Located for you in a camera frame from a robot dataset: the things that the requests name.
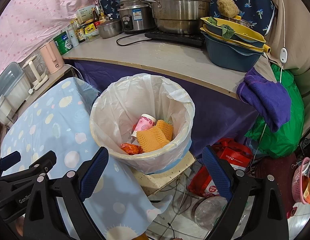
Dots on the white glass electric kettle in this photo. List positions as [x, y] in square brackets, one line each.
[34, 72]

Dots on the clear food container green lid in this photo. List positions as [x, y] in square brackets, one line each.
[92, 37]

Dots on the pink plastic basket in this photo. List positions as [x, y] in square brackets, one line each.
[299, 182]

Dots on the blue plastic basin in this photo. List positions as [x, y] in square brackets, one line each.
[232, 57]

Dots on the beige curtain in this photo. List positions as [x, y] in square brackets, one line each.
[297, 17]

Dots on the white seasoning bottle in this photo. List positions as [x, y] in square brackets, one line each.
[73, 37]

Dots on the green vegetable leaves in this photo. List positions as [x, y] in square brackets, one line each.
[226, 31]

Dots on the dark sauce bottle white label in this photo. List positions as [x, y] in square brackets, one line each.
[80, 33]

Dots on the green plastic bag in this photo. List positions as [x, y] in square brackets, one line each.
[282, 140]

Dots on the red shopping bag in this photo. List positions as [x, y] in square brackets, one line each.
[232, 155]

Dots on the cream plastic waste bin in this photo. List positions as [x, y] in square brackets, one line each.
[150, 162]

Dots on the loofah sponge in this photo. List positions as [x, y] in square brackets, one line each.
[227, 8]

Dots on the cream cardboard box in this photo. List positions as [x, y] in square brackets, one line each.
[85, 13]

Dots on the black induction cooker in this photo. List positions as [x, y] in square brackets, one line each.
[175, 38]

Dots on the steel rice cooker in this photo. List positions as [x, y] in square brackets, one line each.
[137, 15]

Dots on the white dish box clear lid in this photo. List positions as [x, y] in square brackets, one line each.
[9, 80]

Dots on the large steel steamer pot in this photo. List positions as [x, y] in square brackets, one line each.
[180, 10]

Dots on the small steel pot with lid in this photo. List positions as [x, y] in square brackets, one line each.
[108, 30]

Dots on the flowered paper cup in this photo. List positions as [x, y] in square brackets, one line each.
[143, 125]

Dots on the orange patterned snack wrapper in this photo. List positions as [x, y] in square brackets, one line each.
[131, 149]

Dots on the green tin can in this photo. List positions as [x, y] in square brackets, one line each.
[62, 42]

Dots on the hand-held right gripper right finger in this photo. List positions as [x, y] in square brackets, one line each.
[217, 173]

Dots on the orange foam fruit net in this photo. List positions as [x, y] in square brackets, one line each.
[152, 138]
[167, 127]

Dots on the yellow strainer basin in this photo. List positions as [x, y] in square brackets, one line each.
[266, 48]
[247, 33]

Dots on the pink electric kettle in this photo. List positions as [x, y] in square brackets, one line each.
[51, 57]

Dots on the steel bowl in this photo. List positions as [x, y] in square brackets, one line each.
[245, 22]

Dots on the trash bin with white liner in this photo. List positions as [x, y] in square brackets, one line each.
[120, 105]

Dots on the white power plug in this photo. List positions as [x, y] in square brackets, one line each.
[30, 90]

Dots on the purple towel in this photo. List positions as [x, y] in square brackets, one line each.
[267, 100]

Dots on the cream plastic stool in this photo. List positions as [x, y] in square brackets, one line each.
[160, 180]

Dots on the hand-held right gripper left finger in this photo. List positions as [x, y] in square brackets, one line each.
[93, 173]

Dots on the pink dotted cloth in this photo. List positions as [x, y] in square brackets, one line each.
[32, 12]

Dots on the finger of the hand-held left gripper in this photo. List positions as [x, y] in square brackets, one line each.
[9, 160]
[43, 161]

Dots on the blue dotted tablecloth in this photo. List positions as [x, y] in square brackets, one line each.
[57, 130]

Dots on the tall soy sauce bottle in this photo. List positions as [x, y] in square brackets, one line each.
[95, 15]

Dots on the purple counter skirt cloth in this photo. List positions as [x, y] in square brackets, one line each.
[215, 112]

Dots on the yellow seasoning packet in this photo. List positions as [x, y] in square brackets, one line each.
[90, 28]

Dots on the maroon cloth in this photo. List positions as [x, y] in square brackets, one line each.
[275, 167]

